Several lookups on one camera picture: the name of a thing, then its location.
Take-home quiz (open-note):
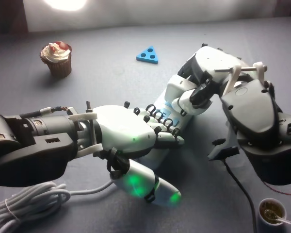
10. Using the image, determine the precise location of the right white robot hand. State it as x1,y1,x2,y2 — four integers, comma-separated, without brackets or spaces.
172,43,247,117

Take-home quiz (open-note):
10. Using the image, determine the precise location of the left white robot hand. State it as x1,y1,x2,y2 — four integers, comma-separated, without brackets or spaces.
93,100,185,209

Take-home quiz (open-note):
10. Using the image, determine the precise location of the white power strip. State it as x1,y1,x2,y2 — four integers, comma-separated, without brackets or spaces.
140,89,193,170

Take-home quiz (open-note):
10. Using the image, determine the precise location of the grey tablecloth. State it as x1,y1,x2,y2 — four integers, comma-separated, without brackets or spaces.
0,17,291,233

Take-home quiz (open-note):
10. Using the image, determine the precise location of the blue triangle with holes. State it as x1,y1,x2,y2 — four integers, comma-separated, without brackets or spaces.
136,45,159,66

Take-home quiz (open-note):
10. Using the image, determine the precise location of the white backdrop panel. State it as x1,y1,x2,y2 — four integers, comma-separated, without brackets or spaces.
21,0,291,32

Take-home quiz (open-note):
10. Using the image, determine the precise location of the toy chocolate cupcake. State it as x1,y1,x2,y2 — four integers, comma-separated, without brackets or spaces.
39,41,73,78

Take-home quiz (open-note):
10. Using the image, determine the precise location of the dark brown panel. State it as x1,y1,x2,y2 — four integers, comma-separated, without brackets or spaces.
0,0,30,34

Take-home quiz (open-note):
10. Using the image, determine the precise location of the small white soup bowl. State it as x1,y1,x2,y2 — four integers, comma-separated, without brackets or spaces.
258,198,287,227

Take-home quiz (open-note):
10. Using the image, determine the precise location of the small white spoon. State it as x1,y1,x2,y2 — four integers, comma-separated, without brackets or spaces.
264,210,291,225

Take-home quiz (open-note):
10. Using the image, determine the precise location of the white power strip cable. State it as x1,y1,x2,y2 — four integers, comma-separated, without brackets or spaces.
0,181,113,233

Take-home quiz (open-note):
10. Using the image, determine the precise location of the black camera cable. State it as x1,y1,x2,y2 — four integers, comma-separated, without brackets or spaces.
222,157,259,233

